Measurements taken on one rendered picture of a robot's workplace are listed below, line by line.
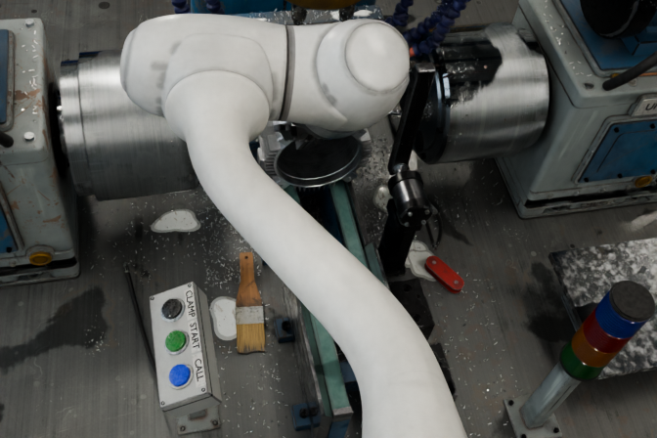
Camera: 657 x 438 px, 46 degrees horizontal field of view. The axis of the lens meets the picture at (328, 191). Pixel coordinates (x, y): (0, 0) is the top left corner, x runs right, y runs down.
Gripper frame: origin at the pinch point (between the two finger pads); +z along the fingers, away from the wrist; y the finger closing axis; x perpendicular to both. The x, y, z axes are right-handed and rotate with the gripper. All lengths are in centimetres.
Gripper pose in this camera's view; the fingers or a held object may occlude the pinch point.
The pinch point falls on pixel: (303, 135)
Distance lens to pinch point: 116.0
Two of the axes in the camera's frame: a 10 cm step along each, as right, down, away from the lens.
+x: 1.3, 9.9, -0.9
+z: -2.0, 1.2, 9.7
